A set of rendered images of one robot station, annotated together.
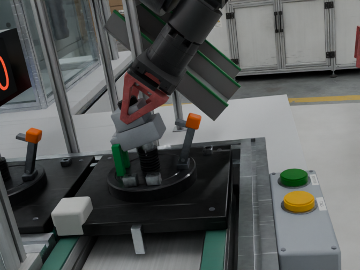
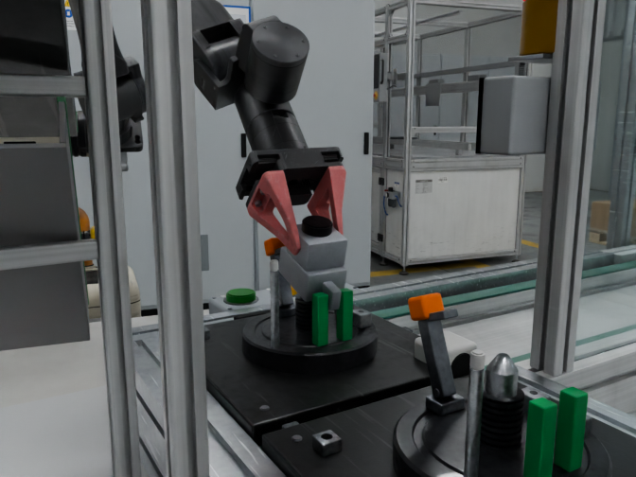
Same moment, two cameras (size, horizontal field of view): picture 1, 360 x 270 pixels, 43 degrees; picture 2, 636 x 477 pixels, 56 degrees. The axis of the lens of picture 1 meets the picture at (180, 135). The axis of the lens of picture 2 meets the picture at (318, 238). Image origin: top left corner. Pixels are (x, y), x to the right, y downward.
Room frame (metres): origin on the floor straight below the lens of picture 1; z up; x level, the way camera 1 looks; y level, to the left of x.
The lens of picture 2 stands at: (1.04, 0.50, 1.20)
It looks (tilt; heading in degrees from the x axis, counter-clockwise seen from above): 11 degrees down; 229
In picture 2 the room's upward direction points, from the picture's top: straight up
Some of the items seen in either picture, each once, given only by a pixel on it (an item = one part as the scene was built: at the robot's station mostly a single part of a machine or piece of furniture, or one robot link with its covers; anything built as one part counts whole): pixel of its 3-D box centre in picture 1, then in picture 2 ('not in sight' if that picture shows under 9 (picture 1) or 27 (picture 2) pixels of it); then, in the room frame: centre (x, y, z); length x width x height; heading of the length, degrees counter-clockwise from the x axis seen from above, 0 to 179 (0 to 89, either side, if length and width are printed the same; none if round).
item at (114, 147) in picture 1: (118, 159); (344, 314); (0.65, 0.10, 1.01); 0.01 x 0.01 x 0.05; 79
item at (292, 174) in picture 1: (293, 179); (240, 298); (0.61, -0.16, 0.96); 0.04 x 0.04 x 0.02
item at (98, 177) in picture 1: (154, 185); (309, 354); (0.66, 0.05, 0.96); 0.24 x 0.24 x 0.02; 79
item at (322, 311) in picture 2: (123, 152); (320, 319); (0.68, 0.09, 1.01); 0.01 x 0.01 x 0.05; 79
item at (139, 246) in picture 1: (139, 239); not in sight; (0.54, 0.08, 0.95); 0.01 x 0.01 x 0.04; 79
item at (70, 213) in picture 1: (73, 216); (445, 359); (0.58, 0.17, 0.97); 0.05 x 0.05 x 0.04; 79
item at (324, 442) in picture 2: (66, 162); (326, 443); (0.78, 0.21, 0.98); 0.02 x 0.02 x 0.01; 79
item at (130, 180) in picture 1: (130, 179); (361, 318); (0.61, 0.08, 1.00); 0.02 x 0.01 x 0.02; 79
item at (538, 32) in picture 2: not in sight; (549, 28); (0.49, 0.20, 1.28); 0.05 x 0.05 x 0.05
